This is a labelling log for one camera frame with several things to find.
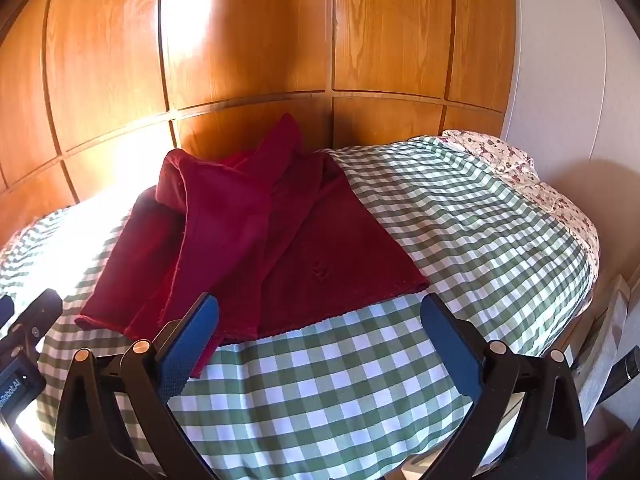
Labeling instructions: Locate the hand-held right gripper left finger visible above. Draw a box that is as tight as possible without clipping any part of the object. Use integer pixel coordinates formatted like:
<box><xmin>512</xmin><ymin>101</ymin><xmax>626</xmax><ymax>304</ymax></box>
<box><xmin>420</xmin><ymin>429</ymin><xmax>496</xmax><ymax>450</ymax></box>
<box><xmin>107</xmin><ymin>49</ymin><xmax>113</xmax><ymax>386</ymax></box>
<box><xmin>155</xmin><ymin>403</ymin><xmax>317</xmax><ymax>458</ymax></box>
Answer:
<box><xmin>52</xmin><ymin>292</ymin><xmax>221</xmax><ymax>480</ymax></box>

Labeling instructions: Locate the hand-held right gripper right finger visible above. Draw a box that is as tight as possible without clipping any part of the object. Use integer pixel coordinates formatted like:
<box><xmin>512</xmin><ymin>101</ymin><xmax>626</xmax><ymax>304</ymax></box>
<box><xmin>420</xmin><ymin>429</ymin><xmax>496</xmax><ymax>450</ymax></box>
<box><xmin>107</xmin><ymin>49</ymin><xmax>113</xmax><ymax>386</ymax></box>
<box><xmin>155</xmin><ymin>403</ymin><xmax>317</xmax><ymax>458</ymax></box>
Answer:
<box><xmin>420</xmin><ymin>292</ymin><xmax>588</xmax><ymax>480</ymax></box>

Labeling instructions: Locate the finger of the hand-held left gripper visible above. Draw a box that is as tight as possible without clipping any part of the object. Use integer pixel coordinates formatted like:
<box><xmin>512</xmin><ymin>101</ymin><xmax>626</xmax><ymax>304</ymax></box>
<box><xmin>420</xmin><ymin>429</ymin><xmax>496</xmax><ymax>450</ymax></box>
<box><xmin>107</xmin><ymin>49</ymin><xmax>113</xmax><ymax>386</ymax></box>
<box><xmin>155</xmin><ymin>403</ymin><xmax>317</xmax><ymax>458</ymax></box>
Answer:
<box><xmin>10</xmin><ymin>287</ymin><xmax>64</xmax><ymax>348</ymax></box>

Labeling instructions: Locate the dark red knit sweater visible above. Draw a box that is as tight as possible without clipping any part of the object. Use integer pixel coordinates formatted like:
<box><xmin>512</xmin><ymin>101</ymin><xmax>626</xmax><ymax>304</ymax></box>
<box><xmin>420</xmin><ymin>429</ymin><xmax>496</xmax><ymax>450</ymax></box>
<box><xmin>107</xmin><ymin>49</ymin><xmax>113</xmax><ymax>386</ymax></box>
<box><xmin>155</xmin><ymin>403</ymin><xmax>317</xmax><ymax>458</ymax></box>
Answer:
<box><xmin>75</xmin><ymin>112</ymin><xmax>432</xmax><ymax>378</ymax></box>

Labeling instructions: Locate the green checked blanket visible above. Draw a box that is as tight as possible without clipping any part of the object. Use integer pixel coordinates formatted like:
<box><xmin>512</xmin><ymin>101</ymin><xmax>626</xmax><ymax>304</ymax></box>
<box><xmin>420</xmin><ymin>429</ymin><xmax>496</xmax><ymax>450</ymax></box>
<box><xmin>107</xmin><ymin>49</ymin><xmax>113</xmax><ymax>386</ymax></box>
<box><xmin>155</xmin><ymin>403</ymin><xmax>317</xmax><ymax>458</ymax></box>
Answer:
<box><xmin>0</xmin><ymin>135</ymin><xmax>593</xmax><ymax>480</ymax></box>

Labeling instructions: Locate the white wooden chair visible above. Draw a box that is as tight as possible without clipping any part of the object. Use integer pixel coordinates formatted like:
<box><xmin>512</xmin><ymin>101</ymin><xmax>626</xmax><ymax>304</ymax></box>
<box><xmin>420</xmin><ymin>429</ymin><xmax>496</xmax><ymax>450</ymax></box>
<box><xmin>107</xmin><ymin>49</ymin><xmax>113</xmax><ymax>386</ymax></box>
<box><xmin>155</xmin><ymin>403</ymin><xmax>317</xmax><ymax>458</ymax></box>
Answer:
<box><xmin>570</xmin><ymin>275</ymin><xmax>640</xmax><ymax>411</ymax></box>

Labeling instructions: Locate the black object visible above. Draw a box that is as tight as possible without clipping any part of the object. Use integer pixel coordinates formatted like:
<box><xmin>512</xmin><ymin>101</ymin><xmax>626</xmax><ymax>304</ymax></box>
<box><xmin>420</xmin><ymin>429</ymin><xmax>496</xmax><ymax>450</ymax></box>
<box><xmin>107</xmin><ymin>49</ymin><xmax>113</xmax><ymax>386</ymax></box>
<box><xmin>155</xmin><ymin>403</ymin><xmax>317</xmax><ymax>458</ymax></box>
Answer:
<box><xmin>600</xmin><ymin>347</ymin><xmax>640</xmax><ymax>403</ymax></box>

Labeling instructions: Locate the pink cloth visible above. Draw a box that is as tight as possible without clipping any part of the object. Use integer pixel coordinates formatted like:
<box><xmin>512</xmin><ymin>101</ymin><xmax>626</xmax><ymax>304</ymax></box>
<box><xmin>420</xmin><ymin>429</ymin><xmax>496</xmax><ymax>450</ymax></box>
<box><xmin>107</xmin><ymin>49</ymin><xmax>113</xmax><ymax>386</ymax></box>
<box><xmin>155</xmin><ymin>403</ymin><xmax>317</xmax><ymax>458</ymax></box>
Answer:
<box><xmin>585</xmin><ymin>427</ymin><xmax>640</xmax><ymax>480</ymax></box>

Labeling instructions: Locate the floral bed sheet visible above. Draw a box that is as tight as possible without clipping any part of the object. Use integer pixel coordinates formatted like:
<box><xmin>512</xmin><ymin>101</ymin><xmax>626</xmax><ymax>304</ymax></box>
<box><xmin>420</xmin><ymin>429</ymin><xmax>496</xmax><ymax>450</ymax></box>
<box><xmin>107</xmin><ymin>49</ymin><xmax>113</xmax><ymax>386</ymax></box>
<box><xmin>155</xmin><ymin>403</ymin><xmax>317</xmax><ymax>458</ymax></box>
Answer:
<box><xmin>440</xmin><ymin>130</ymin><xmax>601</xmax><ymax>301</ymax></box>

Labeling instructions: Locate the wooden panelled headboard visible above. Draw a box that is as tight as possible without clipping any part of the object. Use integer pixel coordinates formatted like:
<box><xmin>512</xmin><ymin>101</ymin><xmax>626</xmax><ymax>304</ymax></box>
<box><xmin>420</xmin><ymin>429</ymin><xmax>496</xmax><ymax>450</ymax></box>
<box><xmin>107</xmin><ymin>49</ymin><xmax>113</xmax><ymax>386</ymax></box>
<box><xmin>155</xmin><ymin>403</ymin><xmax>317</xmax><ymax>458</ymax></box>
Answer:
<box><xmin>0</xmin><ymin>0</ymin><xmax>518</xmax><ymax>221</ymax></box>

